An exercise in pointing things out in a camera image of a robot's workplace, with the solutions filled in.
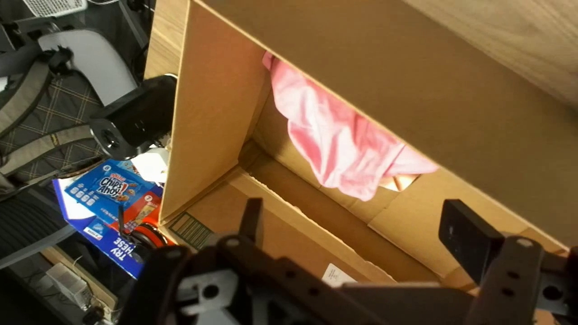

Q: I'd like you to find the cardboard box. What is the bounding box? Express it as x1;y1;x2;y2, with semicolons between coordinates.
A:
143;0;572;291

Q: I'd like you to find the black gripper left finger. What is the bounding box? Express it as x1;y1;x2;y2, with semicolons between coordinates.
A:
239;197;266;242

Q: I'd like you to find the pink cloth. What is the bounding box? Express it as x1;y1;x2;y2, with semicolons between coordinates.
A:
261;52;441;204

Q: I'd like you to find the blue printed carton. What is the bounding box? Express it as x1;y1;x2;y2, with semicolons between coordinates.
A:
53;159;167;282

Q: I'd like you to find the olive grey backpack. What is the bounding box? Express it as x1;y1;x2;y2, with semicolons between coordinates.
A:
0;43;133;188

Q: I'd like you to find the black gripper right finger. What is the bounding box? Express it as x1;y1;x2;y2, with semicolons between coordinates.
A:
438;199;507;287

